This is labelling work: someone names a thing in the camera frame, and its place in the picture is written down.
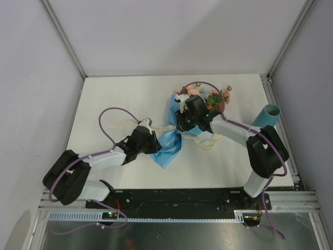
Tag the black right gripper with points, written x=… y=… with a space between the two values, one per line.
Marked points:
x=180 y=124

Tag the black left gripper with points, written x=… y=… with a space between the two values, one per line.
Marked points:
x=155 y=146

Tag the blue flower bouquet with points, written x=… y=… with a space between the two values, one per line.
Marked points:
x=172 y=141

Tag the cream printed ribbon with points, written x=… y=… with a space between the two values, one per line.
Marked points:
x=203 y=144

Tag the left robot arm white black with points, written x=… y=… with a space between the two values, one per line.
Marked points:
x=67 y=180

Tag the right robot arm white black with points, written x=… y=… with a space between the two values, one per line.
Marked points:
x=266 y=151

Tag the teal cylindrical vase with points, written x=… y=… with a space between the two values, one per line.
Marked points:
x=269 y=115

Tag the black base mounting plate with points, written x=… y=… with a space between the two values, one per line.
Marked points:
x=182 y=203

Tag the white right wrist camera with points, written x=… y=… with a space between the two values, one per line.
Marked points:
x=182 y=98

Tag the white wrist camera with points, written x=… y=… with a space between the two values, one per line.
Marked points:
x=146 y=123
x=182 y=98

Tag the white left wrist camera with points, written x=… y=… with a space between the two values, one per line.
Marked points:
x=146 y=123

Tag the aluminium frame right post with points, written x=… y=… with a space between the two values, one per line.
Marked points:
x=294 y=31

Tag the aluminium frame post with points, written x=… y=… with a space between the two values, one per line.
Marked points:
x=294 y=31
x=54 y=21

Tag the aluminium frame left post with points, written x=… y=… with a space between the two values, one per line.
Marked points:
x=54 y=21

